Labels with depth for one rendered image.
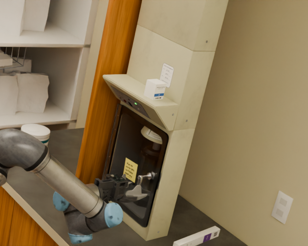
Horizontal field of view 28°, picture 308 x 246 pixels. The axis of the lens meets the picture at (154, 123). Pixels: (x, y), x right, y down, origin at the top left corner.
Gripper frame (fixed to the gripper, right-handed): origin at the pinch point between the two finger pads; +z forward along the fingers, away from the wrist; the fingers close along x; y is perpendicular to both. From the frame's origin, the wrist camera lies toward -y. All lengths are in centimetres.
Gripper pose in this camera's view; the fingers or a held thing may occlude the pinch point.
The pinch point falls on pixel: (137, 190)
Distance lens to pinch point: 231.0
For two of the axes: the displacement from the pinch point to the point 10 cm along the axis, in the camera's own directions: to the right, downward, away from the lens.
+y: 2.1, -9.1, -3.4
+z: 7.5, -0.7, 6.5
